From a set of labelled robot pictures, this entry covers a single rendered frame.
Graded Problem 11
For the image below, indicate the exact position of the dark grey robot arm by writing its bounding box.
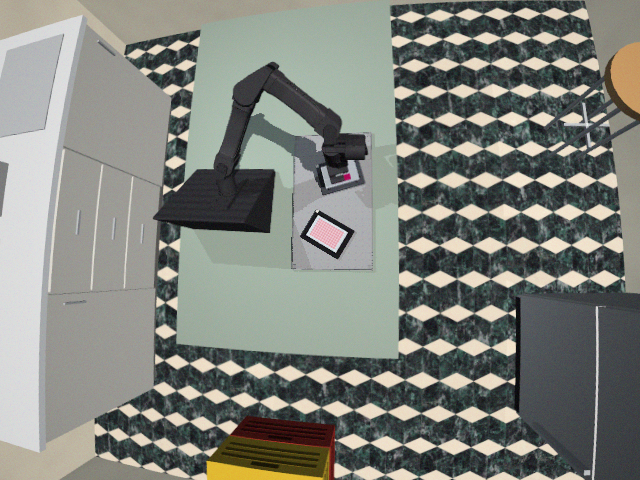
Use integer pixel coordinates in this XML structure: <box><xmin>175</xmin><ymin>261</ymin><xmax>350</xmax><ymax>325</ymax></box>
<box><xmin>209</xmin><ymin>62</ymin><xmax>368</xmax><ymax>210</ymax></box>

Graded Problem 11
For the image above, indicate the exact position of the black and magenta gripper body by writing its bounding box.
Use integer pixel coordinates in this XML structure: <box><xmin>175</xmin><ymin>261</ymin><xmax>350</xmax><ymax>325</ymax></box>
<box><xmin>324</xmin><ymin>153</ymin><xmax>348</xmax><ymax>184</ymax></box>

